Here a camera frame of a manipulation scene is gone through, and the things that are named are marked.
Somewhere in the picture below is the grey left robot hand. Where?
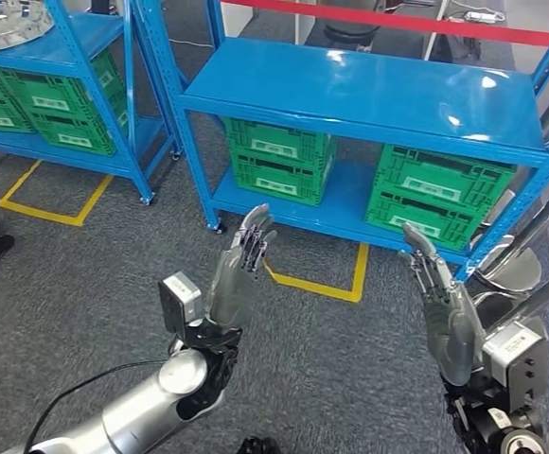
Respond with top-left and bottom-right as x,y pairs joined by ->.
205,203 -> 278,330

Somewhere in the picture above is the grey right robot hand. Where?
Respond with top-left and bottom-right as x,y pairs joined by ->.
399,224 -> 486,387

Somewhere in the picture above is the blue metal shelf rack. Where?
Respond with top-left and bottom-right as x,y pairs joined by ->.
132,0 -> 549,283
0,0 -> 183,207

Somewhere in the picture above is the yellow floor tape outline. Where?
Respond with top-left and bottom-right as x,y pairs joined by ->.
0,159 -> 114,228
262,242 -> 370,306

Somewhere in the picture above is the white desk panel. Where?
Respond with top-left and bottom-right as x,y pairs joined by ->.
423,0 -> 451,62
221,0 -> 258,37
295,0 -> 317,46

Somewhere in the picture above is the white power strip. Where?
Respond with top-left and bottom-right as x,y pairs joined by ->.
463,9 -> 506,26

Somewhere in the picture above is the red barrier tape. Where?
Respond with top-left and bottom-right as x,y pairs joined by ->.
221,0 -> 549,51

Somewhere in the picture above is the silver wheel cover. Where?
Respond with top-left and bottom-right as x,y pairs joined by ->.
0,0 -> 57,53

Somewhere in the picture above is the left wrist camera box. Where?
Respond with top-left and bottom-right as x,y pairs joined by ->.
157,271 -> 203,337

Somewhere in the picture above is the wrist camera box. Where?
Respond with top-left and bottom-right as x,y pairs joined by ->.
157,271 -> 203,337
482,319 -> 549,411

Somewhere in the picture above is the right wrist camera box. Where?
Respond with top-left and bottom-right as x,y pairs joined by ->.
482,319 -> 549,411

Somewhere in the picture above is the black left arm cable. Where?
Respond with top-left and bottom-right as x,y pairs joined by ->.
22,358 -> 169,454

